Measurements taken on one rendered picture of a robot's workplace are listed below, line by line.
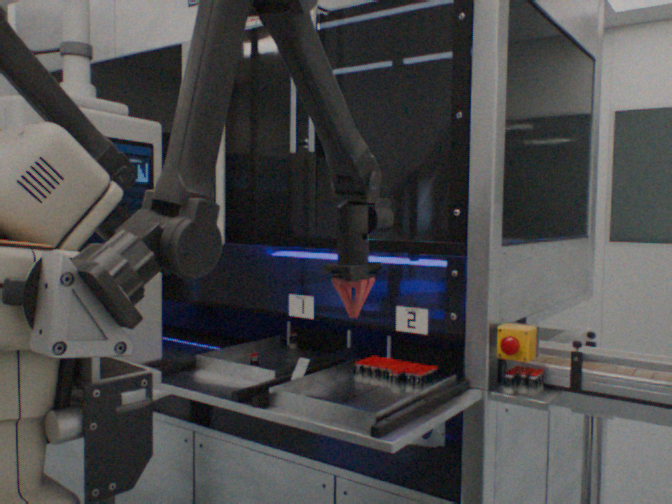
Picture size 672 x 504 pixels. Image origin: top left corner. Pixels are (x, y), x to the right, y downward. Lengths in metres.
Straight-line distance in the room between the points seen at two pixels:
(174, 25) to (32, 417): 1.46
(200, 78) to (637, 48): 5.55
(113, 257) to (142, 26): 1.56
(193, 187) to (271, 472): 1.23
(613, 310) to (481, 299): 4.68
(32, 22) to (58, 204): 1.98
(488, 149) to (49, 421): 1.00
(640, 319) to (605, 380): 4.56
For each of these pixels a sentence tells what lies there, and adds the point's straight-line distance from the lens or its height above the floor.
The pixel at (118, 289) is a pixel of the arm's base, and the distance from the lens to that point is 0.71.
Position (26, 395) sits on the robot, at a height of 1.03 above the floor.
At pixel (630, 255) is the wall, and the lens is 6.00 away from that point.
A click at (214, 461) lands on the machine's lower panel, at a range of 2.04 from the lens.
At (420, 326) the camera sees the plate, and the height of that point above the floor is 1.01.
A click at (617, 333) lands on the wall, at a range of 6.09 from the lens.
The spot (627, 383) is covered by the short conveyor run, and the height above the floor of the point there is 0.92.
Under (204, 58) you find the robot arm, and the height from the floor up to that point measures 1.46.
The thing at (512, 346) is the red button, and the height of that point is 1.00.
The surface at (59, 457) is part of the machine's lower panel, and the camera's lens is 2.76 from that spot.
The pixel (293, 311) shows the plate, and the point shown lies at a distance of 1.70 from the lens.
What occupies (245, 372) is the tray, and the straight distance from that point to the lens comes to 1.49.
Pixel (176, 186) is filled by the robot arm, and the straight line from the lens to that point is 0.79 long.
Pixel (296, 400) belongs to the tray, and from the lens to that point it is 1.25.
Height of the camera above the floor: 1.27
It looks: 4 degrees down
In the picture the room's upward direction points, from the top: 1 degrees clockwise
